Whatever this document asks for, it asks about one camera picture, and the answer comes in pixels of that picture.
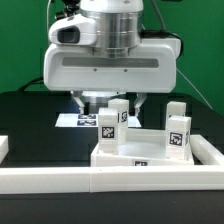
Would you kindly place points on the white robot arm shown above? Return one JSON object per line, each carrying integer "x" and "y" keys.
{"x": 101, "y": 48}

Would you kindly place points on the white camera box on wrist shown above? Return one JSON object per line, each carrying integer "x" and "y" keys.
{"x": 74, "y": 30}

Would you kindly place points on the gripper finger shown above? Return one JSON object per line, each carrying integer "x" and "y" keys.
{"x": 80, "y": 100}
{"x": 140, "y": 103}

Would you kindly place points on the white fiducial marker sheet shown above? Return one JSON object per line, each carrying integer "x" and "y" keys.
{"x": 93, "y": 120}

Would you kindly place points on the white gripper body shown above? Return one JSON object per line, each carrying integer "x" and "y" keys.
{"x": 149, "y": 67}

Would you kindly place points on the white U-shaped workspace fence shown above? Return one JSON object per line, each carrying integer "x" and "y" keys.
{"x": 107, "y": 179}

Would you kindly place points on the white square table top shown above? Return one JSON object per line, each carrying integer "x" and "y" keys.
{"x": 143, "y": 147}

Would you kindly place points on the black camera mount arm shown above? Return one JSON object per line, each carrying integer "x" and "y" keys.
{"x": 70, "y": 9}

